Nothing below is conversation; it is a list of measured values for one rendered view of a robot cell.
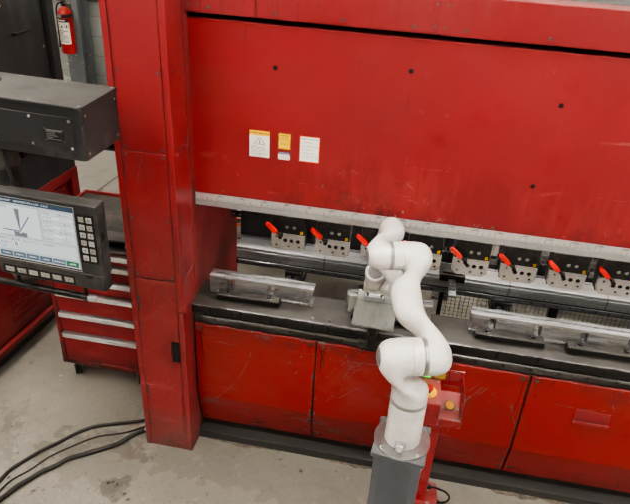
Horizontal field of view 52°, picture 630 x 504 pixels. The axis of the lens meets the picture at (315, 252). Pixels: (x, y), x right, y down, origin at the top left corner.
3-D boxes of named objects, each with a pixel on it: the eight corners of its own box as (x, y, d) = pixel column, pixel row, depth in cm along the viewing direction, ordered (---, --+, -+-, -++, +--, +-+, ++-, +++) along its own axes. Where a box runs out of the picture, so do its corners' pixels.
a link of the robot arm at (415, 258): (399, 383, 204) (449, 382, 206) (406, 365, 195) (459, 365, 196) (381, 254, 234) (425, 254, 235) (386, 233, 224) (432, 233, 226)
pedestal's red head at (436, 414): (411, 422, 276) (417, 390, 267) (412, 396, 290) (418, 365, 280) (459, 429, 274) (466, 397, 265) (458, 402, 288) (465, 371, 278)
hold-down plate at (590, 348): (566, 352, 288) (568, 347, 286) (565, 345, 292) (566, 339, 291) (638, 363, 284) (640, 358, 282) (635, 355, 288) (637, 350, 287)
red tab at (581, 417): (573, 423, 296) (577, 412, 292) (572, 420, 298) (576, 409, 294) (607, 429, 294) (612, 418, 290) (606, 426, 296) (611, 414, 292)
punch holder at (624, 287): (594, 293, 275) (605, 259, 267) (590, 282, 282) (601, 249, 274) (631, 298, 273) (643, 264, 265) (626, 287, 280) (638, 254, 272)
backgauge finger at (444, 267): (438, 297, 300) (439, 288, 297) (439, 268, 322) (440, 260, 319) (464, 301, 298) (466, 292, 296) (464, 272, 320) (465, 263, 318)
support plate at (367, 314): (350, 325, 277) (351, 323, 277) (358, 291, 300) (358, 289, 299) (393, 331, 275) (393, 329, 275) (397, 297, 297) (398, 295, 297)
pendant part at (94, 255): (0, 272, 253) (-19, 188, 235) (19, 257, 263) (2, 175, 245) (106, 293, 245) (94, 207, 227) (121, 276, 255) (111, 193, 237)
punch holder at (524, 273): (497, 279, 280) (505, 246, 272) (496, 269, 288) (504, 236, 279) (533, 284, 278) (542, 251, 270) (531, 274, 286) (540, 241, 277)
